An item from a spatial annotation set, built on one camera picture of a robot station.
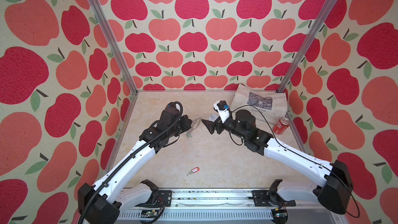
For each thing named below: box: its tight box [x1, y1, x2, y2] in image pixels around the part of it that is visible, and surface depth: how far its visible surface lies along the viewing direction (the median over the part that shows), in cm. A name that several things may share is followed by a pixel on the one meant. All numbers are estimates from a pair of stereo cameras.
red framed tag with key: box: [186, 166, 200, 176], surface depth 85 cm
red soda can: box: [272, 117, 290, 135], surface depth 92 cm
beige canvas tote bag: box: [230, 83, 288, 125], surface depth 105 cm
